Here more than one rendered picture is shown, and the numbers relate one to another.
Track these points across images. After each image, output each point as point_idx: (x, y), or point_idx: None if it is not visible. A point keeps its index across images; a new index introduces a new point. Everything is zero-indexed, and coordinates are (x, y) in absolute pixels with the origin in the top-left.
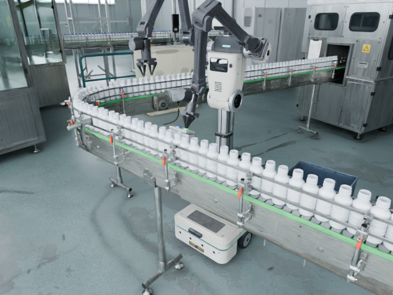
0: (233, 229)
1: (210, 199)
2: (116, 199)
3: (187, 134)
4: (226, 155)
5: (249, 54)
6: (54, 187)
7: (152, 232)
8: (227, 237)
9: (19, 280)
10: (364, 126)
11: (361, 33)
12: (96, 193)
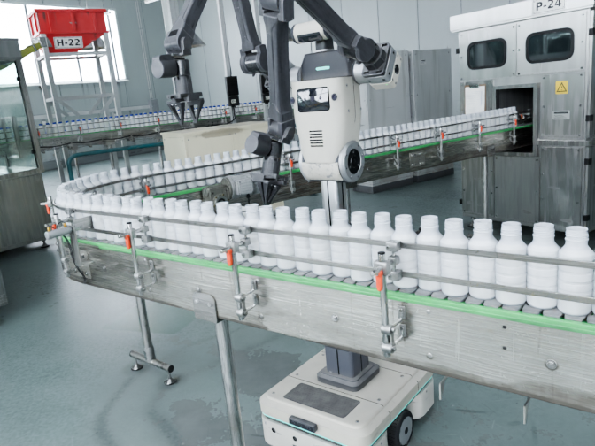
0: (376, 408)
1: (325, 317)
2: (144, 390)
3: (269, 205)
4: (345, 226)
5: (364, 73)
6: (24, 383)
7: (219, 441)
8: (366, 423)
9: None
10: (584, 219)
11: (548, 64)
12: (106, 384)
